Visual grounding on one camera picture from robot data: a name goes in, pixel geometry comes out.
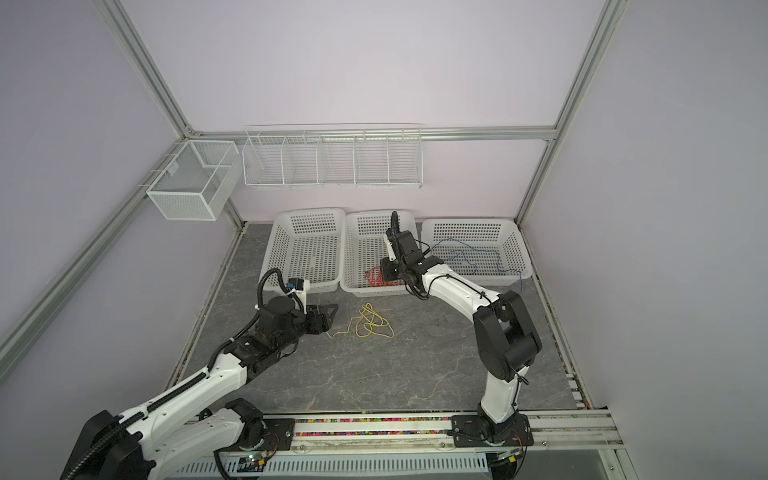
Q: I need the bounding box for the blue cable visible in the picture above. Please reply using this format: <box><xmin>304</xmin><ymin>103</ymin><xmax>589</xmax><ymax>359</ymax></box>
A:
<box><xmin>429</xmin><ymin>238</ymin><xmax>524</xmax><ymax>295</ymax></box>

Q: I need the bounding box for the yellow cable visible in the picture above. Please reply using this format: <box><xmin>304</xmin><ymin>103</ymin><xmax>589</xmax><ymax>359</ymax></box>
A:
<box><xmin>325</xmin><ymin>302</ymin><xmax>396</xmax><ymax>341</ymax></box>

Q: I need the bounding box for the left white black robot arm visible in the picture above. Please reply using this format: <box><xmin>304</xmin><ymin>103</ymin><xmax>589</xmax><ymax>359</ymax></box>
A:
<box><xmin>61</xmin><ymin>295</ymin><xmax>339</xmax><ymax>479</ymax></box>

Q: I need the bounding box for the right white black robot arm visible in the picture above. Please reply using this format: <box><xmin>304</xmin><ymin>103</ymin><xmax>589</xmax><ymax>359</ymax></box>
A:
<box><xmin>380</xmin><ymin>223</ymin><xmax>542</xmax><ymax>448</ymax></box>

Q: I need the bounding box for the middle white plastic basket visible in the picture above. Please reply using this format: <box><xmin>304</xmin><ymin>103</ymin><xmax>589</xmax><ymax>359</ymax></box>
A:
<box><xmin>340</xmin><ymin>210</ymin><xmax>406</xmax><ymax>298</ymax></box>

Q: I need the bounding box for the white plastic basket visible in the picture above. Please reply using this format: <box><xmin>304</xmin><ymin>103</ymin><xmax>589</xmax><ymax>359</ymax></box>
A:
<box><xmin>420</xmin><ymin>218</ymin><xmax>533</xmax><ymax>287</ymax></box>
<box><xmin>340</xmin><ymin>210</ymin><xmax>406</xmax><ymax>298</ymax></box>
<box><xmin>261</xmin><ymin>208</ymin><xmax>346</xmax><ymax>293</ymax></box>

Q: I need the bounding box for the left white plastic basket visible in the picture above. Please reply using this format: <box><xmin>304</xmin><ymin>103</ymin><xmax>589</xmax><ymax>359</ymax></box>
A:
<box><xmin>261</xmin><ymin>208</ymin><xmax>346</xmax><ymax>293</ymax></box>

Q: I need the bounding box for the right white plastic basket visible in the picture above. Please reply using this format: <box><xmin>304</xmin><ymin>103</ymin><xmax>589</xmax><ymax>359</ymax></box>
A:
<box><xmin>420</xmin><ymin>218</ymin><xmax>533</xmax><ymax>287</ymax></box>

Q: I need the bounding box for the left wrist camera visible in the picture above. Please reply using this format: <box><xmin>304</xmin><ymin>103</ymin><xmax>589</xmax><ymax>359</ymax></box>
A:
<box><xmin>285</xmin><ymin>278</ymin><xmax>310</xmax><ymax>312</ymax></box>

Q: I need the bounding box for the white wire wall shelf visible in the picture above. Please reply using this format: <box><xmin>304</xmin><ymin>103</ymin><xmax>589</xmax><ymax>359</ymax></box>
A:
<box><xmin>241</xmin><ymin>123</ymin><xmax>424</xmax><ymax>189</ymax></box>

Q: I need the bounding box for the white mesh wall box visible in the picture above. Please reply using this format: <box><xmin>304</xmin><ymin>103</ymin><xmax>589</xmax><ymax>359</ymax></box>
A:
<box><xmin>147</xmin><ymin>140</ymin><xmax>243</xmax><ymax>221</ymax></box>

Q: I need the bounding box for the white vented cable duct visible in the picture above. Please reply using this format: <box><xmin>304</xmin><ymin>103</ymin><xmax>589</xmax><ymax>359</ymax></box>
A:
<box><xmin>134</xmin><ymin>452</ymin><xmax>490</xmax><ymax>480</ymax></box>

